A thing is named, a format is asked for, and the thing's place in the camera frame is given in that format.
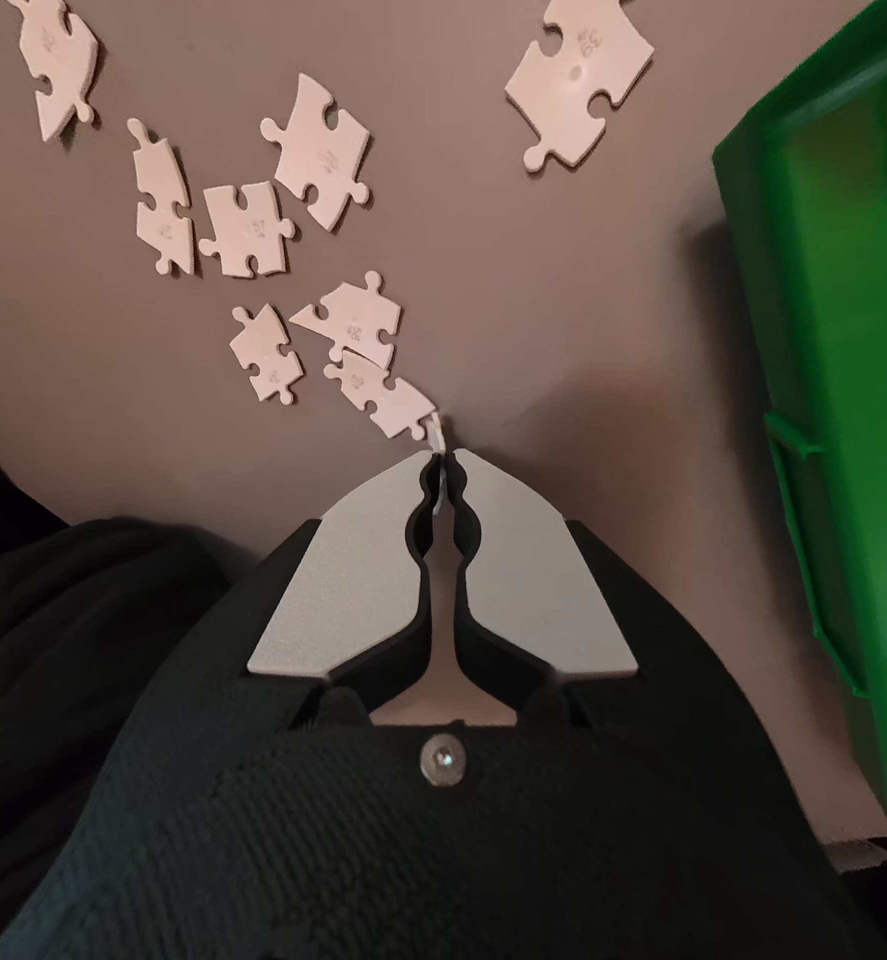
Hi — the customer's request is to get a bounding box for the green plastic bin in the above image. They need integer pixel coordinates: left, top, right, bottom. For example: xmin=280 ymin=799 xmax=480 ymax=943
xmin=712 ymin=0 xmax=887 ymax=867

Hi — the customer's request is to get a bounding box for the person's dark clothing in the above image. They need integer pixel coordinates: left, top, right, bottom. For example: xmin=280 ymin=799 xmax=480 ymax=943
xmin=0 ymin=426 xmax=302 ymax=960

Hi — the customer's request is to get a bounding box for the curved white jigsaw piece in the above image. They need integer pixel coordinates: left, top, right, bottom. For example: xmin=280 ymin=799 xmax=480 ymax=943
xmin=424 ymin=417 xmax=451 ymax=520

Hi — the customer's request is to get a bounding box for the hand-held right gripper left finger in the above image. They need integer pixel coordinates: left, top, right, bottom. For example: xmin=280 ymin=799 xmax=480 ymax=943
xmin=245 ymin=448 xmax=445 ymax=704

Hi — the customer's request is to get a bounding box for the spread of white puzzle pieces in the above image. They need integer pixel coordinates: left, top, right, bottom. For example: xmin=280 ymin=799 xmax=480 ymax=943
xmin=4 ymin=0 xmax=656 ymax=444

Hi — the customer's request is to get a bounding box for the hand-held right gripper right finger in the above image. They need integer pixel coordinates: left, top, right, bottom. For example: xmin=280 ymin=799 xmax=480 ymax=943
xmin=445 ymin=447 xmax=641 ymax=708

